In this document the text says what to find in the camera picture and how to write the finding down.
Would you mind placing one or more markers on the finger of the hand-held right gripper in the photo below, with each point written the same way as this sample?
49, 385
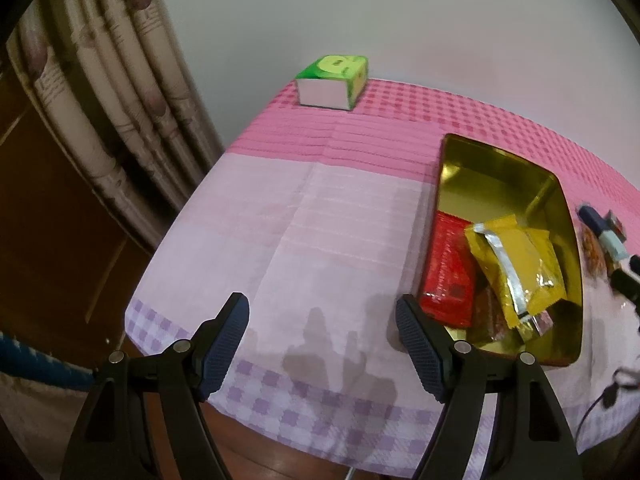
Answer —
625, 282

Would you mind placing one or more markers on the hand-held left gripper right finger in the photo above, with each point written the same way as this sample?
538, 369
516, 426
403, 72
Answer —
420, 355

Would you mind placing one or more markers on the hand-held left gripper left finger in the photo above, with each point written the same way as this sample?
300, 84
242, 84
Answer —
225, 350

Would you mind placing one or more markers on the navy and mint snack packet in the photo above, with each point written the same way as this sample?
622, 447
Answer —
597, 222

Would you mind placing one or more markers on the pink floral snack packet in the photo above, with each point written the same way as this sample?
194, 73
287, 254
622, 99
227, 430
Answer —
540, 324
487, 312

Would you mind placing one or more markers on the yellow snack packet with window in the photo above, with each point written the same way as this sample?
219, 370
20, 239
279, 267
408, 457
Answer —
547, 245

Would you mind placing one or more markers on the red snack packet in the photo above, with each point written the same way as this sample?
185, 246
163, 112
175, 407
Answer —
445, 270

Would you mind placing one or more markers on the plain yellow snack packet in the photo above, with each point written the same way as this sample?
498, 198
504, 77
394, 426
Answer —
505, 260

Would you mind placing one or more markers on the gold metal tin tray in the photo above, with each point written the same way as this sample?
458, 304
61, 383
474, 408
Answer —
480, 175

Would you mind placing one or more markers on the clear peanut packet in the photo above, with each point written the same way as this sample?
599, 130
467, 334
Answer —
592, 255

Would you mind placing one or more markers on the pink checked tablecloth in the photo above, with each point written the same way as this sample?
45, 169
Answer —
325, 240

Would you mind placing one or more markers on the blue fabric roll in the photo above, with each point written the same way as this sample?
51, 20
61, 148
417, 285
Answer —
40, 365

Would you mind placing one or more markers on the brown wooden door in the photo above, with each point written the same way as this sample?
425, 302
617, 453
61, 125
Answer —
50, 240

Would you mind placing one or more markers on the beige patterned curtain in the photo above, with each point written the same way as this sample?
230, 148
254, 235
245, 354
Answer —
100, 110

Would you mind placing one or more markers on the green tissue box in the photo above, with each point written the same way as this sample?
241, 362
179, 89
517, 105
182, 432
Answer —
330, 80

